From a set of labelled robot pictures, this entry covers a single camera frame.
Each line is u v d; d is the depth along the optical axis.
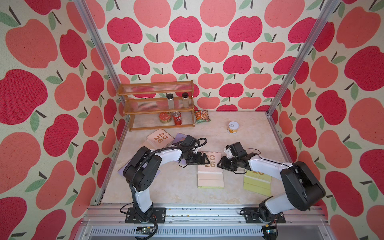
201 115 1.16
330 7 0.69
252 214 0.73
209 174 0.88
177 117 1.04
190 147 0.75
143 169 0.48
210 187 0.84
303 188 0.43
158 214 0.75
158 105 1.16
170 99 0.97
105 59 0.89
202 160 0.82
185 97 0.98
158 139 1.01
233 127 1.04
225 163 0.80
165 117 1.12
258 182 0.84
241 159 0.70
